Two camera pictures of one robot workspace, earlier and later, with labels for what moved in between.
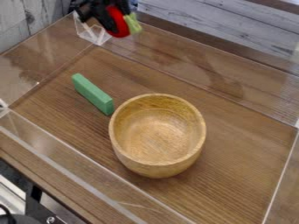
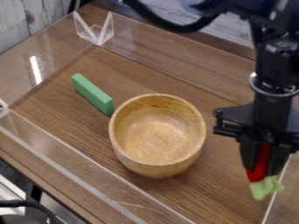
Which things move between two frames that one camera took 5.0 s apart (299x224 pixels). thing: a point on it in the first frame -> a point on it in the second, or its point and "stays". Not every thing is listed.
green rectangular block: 92,94 stays
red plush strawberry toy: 125,24 -> 263,184
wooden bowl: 156,131 stays
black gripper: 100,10 -> 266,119
